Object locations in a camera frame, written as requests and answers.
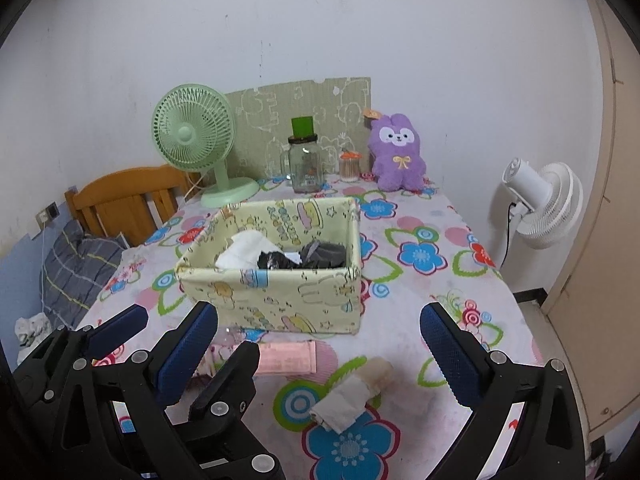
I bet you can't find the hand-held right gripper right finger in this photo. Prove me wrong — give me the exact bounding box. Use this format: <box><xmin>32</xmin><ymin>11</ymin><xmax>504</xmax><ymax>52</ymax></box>
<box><xmin>420</xmin><ymin>302</ymin><xmax>586</xmax><ymax>480</ymax></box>

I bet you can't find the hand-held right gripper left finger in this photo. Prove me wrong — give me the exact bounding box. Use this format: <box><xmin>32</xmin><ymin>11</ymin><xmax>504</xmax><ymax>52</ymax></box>
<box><xmin>60</xmin><ymin>302</ymin><xmax>218</xmax><ymax>480</ymax></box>

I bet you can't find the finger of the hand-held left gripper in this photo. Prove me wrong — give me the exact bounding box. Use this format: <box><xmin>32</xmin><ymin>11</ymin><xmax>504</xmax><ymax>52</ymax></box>
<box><xmin>75</xmin><ymin>304</ymin><xmax>149</xmax><ymax>362</ymax></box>
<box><xmin>187</xmin><ymin>340</ymin><xmax>262</xmax><ymax>429</ymax></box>

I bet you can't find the pink packet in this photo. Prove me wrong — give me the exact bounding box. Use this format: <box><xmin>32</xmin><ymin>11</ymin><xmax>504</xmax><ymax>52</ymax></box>
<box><xmin>256</xmin><ymin>340</ymin><xmax>318</xmax><ymax>376</ymax></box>

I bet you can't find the yellow cartoon fabric storage box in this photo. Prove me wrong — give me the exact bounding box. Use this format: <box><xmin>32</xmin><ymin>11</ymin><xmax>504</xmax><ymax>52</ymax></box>
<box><xmin>175</xmin><ymin>196</ymin><xmax>363</xmax><ymax>337</ymax></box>

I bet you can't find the white beige cloth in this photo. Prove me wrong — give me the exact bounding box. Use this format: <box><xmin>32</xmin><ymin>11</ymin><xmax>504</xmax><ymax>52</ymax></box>
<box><xmin>308</xmin><ymin>357</ymin><xmax>394</xmax><ymax>433</ymax></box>

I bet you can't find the black plastic bag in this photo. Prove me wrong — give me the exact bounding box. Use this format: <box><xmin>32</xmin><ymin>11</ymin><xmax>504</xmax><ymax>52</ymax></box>
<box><xmin>257</xmin><ymin>247</ymin><xmax>301</xmax><ymax>270</ymax></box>

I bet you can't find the grey sock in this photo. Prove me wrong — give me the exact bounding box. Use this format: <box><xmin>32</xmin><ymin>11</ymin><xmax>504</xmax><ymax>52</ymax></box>
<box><xmin>300</xmin><ymin>240</ymin><xmax>347</xmax><ymax>268</ymax></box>

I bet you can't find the white floral quilt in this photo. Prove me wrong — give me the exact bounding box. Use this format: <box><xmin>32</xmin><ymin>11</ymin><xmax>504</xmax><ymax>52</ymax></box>
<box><xmin>102</xmin><ymin>247</ymin><xmax>151</xmax><ymax>306</ymax></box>

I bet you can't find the grey plaid pillow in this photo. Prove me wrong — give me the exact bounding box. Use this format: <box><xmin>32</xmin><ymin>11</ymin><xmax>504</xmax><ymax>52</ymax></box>
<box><xmin>41</xmin><ymin>220</ymin><xmax>126</xmax><ymax>318</ymax></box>

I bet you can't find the white crumpled cloth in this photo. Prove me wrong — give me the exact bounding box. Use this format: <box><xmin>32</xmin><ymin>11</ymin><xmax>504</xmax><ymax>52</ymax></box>
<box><xmin>14</xmin><ymin>312</ymin><xmax>53</xmax><ymax>356</ymax></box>

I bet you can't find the wooden chair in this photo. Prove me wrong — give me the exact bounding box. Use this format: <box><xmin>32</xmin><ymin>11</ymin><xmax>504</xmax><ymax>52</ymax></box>
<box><xmin>65</xmin><ymin>165</ymin><xmax>203</xmax><ymax>248</ymax></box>

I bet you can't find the white standing fan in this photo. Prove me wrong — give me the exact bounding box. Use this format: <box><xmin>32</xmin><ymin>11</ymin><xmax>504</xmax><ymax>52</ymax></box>
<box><xmin>492</xmin><ymin>157</ymin><xmax>584</xmax><ymax>266</ymax></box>

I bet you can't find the beige door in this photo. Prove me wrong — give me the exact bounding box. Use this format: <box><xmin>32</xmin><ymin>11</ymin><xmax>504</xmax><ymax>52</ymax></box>
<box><xmin>542</xmin><ymin>0</ymin><xmax>640</xmax><ymax>436</ymax></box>

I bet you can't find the purple plush bunny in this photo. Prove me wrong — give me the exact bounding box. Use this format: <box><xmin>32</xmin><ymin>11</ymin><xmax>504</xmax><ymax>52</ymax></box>
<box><xmin>365</xmin><ymin>110</ymin><xmax>427</xmax><ymax>192</ymax></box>

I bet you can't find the green desk fan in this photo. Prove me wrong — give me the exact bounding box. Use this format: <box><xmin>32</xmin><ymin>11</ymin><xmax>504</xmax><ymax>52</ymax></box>
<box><xmin>151</xmin><ymin>85</ymin><xmax>261</xmax><ymax>209</ymax></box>

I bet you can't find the small jar with orange lid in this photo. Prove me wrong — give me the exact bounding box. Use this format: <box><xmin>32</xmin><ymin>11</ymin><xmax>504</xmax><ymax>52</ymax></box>
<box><xmin>339</xmin><ymin>150</ymin><xmax>362</xmax><ymax>183</ymax></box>

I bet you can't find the glass jar with green lid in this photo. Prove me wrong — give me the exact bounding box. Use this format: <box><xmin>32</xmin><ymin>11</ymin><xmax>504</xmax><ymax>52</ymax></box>
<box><xmin>280</xmin><ymin>116</ymin><xmax>326</xmax><ymax>194</ymax></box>

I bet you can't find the green printed board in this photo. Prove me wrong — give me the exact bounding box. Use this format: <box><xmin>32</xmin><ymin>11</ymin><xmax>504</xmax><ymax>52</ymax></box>
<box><xmin>223</xmin><ymin>77</ymin><xmax>372</xmax><ymax>181</ymax></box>

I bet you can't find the black fan cable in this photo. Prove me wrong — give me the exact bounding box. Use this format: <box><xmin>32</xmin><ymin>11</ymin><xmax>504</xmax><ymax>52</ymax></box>
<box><xmin>499</xmin><ymin>201</ymin><xmax>517</xmax><ymax>266</ymax></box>

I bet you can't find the white fan cable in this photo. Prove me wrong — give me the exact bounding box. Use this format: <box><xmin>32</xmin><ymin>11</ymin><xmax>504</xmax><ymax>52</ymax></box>
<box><xmin>181</xmin><ymin>171</ymin><xmax>207</xmax><ymax>202</ymax></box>

